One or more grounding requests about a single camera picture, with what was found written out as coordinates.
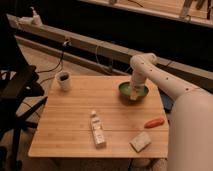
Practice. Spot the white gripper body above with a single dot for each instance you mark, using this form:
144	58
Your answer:
137	85

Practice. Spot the green ceramic bowl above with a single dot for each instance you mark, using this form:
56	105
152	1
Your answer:
124	89

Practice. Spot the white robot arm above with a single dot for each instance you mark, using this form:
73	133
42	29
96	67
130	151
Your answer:
190	144

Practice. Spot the orange carrot toy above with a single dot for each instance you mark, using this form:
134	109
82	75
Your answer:
154	123

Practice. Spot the beige sponge block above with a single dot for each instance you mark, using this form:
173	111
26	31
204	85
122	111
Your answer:
140	141

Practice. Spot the white tube bottle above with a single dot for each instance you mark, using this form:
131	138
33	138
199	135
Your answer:
97	130

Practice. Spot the white mug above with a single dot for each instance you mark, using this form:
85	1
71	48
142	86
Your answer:
63	79

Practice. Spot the black chair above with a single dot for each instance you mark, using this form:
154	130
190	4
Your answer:
18	80

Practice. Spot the white spray bottle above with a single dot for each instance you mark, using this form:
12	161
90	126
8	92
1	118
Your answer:
36	17

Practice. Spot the long metal rail beam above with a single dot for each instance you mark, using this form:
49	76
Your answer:
84	51

